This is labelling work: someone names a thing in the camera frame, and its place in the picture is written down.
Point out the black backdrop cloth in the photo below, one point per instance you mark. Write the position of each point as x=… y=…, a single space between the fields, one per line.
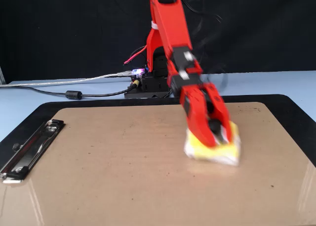
x=61 y=25

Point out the brown clipboard board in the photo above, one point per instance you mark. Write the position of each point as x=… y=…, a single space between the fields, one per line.
x=123 y=186

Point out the yellow sponge with black knob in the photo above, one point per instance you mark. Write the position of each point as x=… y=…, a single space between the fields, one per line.
x=209 y=154

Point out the black desk mat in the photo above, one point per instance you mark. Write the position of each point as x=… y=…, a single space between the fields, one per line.
x=291 y=104

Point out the silver metal clipboard clip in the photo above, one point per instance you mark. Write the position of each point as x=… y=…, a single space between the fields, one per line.
x=32 y=149

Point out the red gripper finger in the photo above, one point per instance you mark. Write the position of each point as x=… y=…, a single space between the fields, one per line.
x=196 y=117
x=219 y=107

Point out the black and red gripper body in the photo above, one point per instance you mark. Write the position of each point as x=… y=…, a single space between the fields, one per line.
x=185 y=81

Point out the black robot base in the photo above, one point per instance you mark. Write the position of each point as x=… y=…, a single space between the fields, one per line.
x=153 y=86

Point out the motor controller circuit board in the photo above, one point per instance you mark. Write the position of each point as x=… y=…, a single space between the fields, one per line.
x=138 y=72

